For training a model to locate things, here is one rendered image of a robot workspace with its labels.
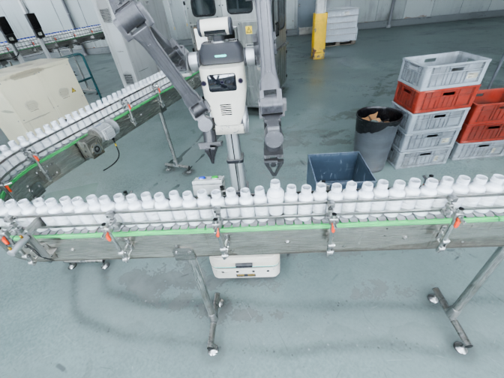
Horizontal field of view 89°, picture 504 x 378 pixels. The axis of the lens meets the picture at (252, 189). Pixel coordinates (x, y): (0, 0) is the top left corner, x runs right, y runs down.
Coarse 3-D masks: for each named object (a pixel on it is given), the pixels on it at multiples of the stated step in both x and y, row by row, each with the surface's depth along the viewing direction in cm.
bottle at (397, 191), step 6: (396, 180) 100; (402, 180) 99; (396, 186) 99; (402, 186) 98; (390, 192) 101; (396, 192) 99; (402, 192) 99; (390, 204) 103; (396, 204) 102; (384, 210) 107; (390, 210) 104; (396, 210) 104; (390, 216) 106; (396, 216) 106
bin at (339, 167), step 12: (312, 156) 161; (324, 156) 161; (336, 156) 161; (348, 156) 161; (360, 156) 155; (312, 168) 148; (324, 168) 166; (336, 168) 166; (348, 168) 166; (360, 168) 156; (312, 180) 150; (336, 180) 172; (348, 180) 172; (360, 180) 157; (372, 180) 139
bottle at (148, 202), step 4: (144, 192) 107; (148, 192) 107; (144, 196) 105; (148, 196) 106; (144, 200) 106; (148, 200) 107; (152, 200) 108; (144, 204) 107; (148, 204) 107; (152, 204) 108; (144, 208) 108; (148, 208) 107; (152, 208) 108; (148, 212) 109; (152, 212) 109; (156, 212) 110; (148, 216) 110; (152, 216) 110; (156, 216) 111; (152, 220) 112; (156, 220) 112; (160, 220) 114; (152, 224) 113; (156, 224) 113; (160, 224) 115
